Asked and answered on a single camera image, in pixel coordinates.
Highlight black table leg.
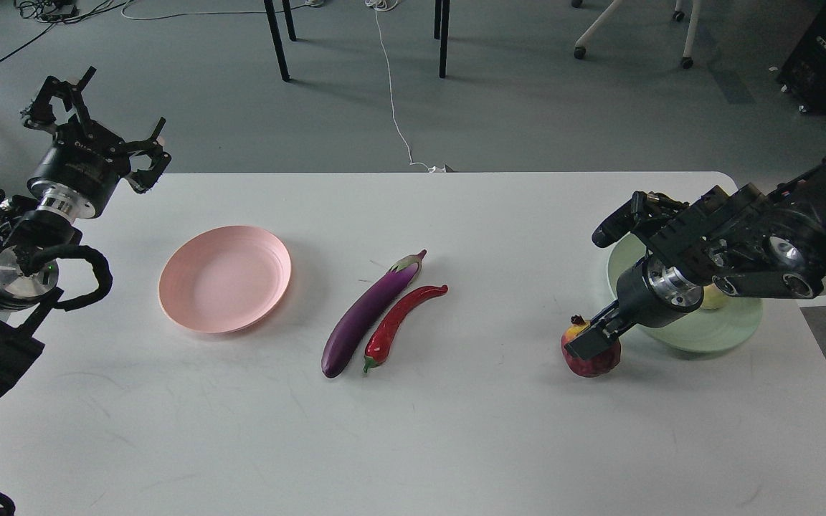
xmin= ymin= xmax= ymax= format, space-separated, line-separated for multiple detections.
xmin=432 ymin=0 xmax=442 ymax=40
xmin=438 ymin=0 xmax=450 ymax=79
xmin=281 ymin=0 xmax=298 ymax=42
xmin=262 ymin=1 xmax=291 ymax=82

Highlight pink plastic plate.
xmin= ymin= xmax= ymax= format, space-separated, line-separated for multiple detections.
xmin=157 ymin=225 xmax=293 ymax=335

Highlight purple eggplant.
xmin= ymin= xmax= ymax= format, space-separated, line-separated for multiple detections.
xmin=321 ymin=249 xmax=427 ymax=378

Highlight white office chair base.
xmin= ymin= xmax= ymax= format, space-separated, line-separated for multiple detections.
xmin=571 ymin=1 xmax=706 ymax=70

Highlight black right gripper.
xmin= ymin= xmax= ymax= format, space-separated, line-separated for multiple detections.
xmin=565 ymin=256 xmax=704 ymax=360

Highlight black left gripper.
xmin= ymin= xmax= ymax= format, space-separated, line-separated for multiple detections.
xmin=21 ymin=66 xmax=172 ymax=219

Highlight white floor cable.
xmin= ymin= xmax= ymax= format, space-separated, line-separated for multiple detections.
xmin=364 ymin=0 xmax=448 ymax=174

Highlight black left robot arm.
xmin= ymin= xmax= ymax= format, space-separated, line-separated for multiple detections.
xmin=0 ymin=67 xmax=171 ymax=398

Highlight black floor cables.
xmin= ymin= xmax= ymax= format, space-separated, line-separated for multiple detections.
xmin=0 ymin=0 xmax=127 ymax=85

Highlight red chili pepper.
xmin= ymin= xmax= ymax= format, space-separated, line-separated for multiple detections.
xmin=363 ymin=285 xmax=449 ymax=375

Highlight red pomegranate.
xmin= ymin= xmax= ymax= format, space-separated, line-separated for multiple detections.
xmin=560 ymin=314 xmax=622 ymax=378

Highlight green plastic plate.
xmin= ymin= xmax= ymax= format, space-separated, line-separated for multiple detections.
xmin=606 ymin=234 xmax=764 ymax=355

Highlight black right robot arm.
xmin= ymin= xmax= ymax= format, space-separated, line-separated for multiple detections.
xmin=561 ymin=156 xmax=826 ymax=360

